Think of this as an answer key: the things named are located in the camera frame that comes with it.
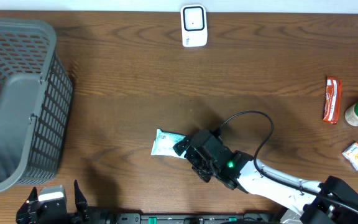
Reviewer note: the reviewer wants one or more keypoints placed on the orange snack box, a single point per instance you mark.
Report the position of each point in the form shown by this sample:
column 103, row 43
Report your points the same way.
column 351, row 154

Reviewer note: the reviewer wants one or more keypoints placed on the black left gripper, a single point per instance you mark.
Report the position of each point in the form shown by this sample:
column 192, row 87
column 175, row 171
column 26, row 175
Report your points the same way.
column 82, row 208

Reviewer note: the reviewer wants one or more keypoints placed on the black mounting rail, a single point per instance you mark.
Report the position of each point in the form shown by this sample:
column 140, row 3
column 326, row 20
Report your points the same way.
column 104, row 215

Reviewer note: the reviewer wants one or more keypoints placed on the teal wet wipes pack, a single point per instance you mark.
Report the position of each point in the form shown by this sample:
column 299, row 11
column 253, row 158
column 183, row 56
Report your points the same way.
column 164, row 143

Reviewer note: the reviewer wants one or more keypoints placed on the white barcode scanner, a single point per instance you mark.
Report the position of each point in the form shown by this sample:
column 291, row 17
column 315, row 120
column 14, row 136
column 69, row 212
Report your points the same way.
column 194, row 28

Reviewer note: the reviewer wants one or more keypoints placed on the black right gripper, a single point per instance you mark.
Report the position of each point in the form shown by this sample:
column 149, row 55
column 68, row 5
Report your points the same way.
column 206, row 177

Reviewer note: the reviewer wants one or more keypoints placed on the grey plastic basket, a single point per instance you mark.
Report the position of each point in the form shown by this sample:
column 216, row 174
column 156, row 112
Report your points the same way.
column 35, row 100

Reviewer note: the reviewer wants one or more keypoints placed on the red snack packet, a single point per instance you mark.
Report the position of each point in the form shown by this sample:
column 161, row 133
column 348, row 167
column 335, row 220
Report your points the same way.
column 332, row 100

